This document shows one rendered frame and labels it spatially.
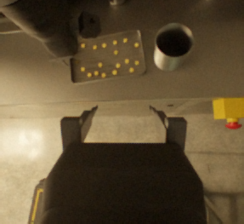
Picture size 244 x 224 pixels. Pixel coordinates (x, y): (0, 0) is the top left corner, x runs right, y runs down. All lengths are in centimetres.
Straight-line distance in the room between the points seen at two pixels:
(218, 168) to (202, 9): 104
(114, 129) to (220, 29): 94
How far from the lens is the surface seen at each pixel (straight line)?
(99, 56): 50
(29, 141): 153
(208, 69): 50
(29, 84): 57
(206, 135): 131
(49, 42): 30
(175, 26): 44
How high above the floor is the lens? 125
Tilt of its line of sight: 79 degrees down
